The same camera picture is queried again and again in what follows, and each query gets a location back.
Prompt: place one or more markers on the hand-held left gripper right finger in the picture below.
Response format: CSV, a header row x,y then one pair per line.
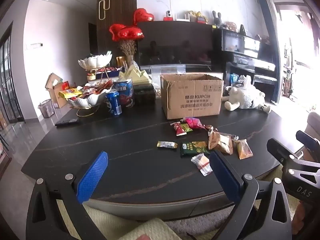
x,y
225,177

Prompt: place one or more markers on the black metronome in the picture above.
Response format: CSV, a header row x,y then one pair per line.
x,y
242,30

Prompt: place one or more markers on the brown cardboard box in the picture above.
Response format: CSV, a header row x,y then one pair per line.
x,y
192,100

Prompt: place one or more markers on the yellow snack packet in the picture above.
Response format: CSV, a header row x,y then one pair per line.
x,y
70,93

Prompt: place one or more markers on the white lotus fruit bowl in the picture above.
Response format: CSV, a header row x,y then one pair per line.
x,y
87,101

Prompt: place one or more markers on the beige armchair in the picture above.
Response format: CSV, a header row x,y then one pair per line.
x,y
313,125

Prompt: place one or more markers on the small white lotus bowl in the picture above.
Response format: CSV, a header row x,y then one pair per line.
x,y
94,61

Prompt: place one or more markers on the light green snack packet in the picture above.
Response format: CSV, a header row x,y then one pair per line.
x,y
187,128

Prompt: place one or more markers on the red heart balloon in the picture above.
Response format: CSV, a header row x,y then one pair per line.
x,y
142,16
131,33
115,31

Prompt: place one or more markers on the dark storage box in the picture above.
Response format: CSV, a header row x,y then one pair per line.
x,y
145,93

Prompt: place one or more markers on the yellow toy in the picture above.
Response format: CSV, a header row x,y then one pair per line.
x,y
198,17

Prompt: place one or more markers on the black television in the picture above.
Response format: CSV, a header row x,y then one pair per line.
x,y
175,43

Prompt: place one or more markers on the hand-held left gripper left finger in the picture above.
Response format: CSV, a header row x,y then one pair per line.
x,y
92,177

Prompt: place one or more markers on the grey trash bin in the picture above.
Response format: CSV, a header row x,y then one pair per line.
x,y
47,108

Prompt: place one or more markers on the large tan snack packet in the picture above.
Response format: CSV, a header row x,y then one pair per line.
x,y
221,142

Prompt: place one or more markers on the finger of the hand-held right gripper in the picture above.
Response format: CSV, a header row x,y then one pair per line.
x,y
308,138
281,150

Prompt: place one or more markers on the white and red snack packet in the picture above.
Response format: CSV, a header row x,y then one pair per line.
x,y
202,164

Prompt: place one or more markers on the clear plastic container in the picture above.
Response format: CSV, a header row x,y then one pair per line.
x,y
167,70

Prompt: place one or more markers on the blue snack canister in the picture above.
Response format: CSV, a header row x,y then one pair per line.
x,y
125,92

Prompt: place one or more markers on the cream mountain-shaped ornament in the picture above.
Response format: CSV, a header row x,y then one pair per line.
x,y
135,76

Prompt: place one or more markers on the grey bunny figure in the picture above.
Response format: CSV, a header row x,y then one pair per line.
x,y
217,18

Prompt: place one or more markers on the dark green snack packet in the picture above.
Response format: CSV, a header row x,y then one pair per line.
x,y
195,148

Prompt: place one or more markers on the open cardboard box with flaps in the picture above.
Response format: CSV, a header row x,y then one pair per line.
x,y
56,90

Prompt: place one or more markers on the gold wall ornament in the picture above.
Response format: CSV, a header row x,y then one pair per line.
x,y
104,5

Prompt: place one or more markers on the gold snack packet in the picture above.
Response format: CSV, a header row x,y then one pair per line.
x,y
167,144

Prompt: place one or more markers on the blue soda can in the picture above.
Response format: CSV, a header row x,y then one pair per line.
x,y
113,103

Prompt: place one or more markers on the blue bag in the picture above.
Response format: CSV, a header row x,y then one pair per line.
x,y
235,78

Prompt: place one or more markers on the piano bench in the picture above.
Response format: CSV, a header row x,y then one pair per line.
x,y
265,79

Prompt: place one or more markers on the cream textured cloth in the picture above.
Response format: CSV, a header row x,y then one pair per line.
x,y
140,227

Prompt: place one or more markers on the brown plush toy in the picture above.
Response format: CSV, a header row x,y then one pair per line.
x,y
230,26

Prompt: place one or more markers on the white and red camera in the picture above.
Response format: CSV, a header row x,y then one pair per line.
x,y
168,16

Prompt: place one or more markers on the blue curtain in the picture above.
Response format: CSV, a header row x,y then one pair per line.
x,y
271,42

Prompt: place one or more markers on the white plush sheep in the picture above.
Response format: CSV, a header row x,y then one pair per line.
x,y
246,97

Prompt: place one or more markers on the person's right hand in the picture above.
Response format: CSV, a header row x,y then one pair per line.
x,y
301,216

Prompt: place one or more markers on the glass door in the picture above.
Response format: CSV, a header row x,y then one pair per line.
x,y
10,80

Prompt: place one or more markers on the pile of red snack sticks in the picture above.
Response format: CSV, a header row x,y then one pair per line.
x,y
98,88

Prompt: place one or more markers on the black piano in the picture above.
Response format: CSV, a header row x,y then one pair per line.
x,y
245,50

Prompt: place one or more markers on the small tan snack packet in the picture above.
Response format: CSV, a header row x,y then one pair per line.
x,y
243,149

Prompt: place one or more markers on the dried flower bouquet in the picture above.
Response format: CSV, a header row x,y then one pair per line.
x,y
128,48

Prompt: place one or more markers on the pink snack packet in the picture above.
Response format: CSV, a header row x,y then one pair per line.
x,y
195,123

